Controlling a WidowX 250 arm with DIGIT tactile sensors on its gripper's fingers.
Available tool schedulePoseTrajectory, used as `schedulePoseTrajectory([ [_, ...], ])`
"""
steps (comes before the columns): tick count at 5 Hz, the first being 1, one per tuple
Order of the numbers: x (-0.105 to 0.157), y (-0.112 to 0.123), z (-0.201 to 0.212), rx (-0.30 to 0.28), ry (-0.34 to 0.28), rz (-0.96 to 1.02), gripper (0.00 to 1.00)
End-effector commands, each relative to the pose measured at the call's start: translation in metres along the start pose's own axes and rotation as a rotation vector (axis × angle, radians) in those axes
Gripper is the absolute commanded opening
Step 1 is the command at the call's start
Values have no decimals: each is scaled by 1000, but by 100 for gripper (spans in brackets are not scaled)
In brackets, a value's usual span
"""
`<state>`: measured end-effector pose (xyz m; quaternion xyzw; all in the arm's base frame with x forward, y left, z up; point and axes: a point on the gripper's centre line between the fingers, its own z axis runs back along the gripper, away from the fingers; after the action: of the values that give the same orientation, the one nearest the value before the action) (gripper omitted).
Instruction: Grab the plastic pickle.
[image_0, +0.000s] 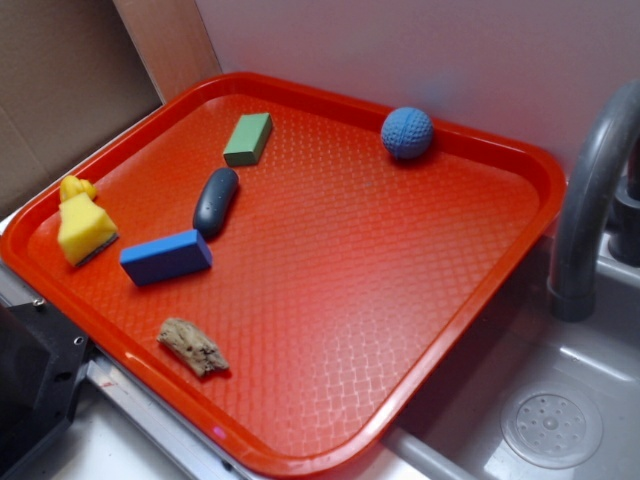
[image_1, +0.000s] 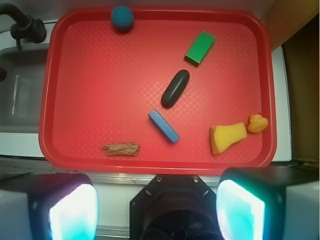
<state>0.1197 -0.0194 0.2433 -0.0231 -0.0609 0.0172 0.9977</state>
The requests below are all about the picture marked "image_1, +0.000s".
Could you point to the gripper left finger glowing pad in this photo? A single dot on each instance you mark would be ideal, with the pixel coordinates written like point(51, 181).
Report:
point(52, 206)

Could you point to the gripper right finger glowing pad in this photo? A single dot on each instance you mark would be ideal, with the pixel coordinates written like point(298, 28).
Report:
point(269, 203)

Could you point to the dark green plastic pickle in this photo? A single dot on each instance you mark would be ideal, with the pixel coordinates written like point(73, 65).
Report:
point(175, 88)

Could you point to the yellow cheese wedge toy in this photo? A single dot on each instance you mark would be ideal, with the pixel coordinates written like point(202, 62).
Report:
point(223, 136)

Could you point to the yellow rubber duck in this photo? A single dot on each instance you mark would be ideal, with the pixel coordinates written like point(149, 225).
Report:
point(257, 123)

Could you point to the brown bark piece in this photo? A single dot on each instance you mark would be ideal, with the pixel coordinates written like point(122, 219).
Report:
point(121, 149)

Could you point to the blue rectangular block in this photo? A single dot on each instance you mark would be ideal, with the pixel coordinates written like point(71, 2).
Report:
point(164, 126)

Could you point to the grey sink basin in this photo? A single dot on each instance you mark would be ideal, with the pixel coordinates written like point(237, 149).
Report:
point(22, 88)

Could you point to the red plastic tray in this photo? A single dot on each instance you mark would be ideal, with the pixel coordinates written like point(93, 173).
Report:
point(101, 84)

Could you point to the green rectangular block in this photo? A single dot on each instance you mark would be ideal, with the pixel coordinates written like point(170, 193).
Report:
point(199, 48)

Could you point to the black sink faucet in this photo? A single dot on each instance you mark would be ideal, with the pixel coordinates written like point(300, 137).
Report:
point(25, 26)

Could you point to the blue textured ball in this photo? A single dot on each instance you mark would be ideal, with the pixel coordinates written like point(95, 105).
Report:
point(122, 18)

